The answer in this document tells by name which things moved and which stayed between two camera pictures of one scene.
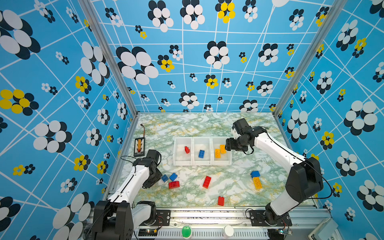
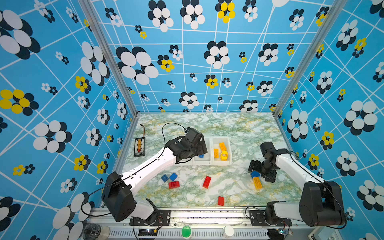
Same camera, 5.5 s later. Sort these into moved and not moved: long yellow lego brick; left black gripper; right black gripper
Moved: left black gripper; right black gripper
Not moved: long yellow lego brick
